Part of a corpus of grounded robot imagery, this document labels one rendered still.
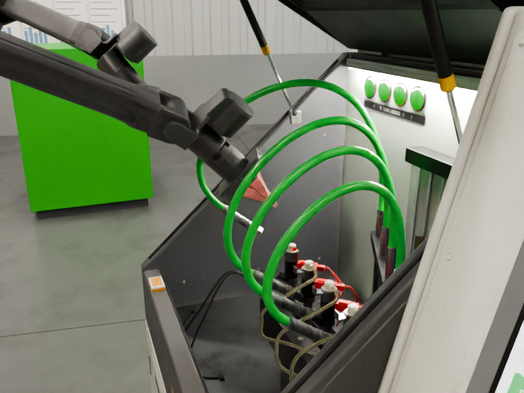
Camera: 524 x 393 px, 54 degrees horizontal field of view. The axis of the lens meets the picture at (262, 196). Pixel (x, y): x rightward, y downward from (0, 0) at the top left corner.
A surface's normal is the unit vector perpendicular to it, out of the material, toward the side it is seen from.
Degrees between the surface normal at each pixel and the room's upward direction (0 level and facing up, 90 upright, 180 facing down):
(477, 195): 76
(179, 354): 0
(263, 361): 0
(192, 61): 90
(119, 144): 90
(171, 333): 0
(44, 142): 90
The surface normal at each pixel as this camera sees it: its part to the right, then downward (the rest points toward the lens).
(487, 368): -0.91, -0.11
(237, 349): 0.00, -0.94
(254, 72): 0.22, 0.32
